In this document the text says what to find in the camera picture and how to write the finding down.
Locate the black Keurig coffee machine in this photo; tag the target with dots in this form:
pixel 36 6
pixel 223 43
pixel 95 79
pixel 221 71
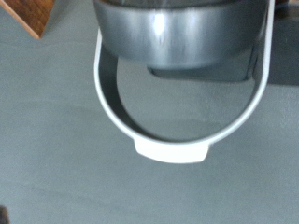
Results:
pixel 180 34

